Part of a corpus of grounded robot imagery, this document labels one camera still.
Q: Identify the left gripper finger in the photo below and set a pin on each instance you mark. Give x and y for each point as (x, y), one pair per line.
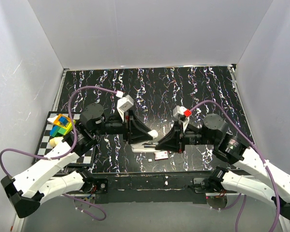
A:
(141, 134)
(137, 125)

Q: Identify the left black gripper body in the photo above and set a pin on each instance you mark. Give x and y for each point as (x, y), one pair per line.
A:
(113, 125)

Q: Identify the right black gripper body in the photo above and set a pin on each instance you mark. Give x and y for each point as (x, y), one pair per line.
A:
(192, 137)

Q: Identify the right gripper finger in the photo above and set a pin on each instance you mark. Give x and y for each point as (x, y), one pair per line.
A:
(168, 142)
(176, 128)

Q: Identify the beige stapler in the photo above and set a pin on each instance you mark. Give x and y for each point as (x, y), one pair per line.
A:
(147, 146)

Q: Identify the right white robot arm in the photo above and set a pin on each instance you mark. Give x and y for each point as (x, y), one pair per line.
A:
(270, 184)

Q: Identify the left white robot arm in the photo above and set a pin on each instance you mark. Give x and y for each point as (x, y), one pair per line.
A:
(38, 184)

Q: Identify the checkered board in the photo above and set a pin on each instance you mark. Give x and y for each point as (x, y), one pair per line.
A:
(60, 154)

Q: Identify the colourful toy block stack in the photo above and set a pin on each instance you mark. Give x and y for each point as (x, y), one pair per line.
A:
(61, 125)

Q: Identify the beige wooden peg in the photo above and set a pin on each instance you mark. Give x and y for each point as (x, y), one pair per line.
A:
(54, 141)

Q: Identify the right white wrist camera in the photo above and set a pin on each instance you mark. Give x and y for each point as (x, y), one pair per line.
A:
(182, 114)

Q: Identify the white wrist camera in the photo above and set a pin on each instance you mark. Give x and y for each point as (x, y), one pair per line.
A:
(182, 114)
(123, 105)

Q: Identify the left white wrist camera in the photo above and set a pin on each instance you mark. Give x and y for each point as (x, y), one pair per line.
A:
(123, 105)

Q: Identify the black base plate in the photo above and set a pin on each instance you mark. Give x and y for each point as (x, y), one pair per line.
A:
(157, 187)

